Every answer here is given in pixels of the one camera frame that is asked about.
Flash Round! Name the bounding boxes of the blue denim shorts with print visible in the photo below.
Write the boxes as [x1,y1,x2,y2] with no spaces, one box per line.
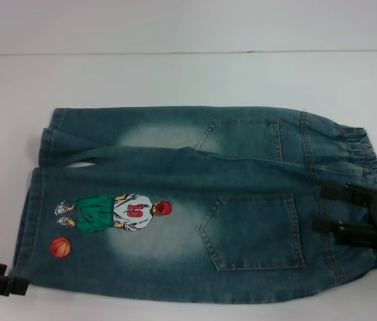
[13,106,377,304]

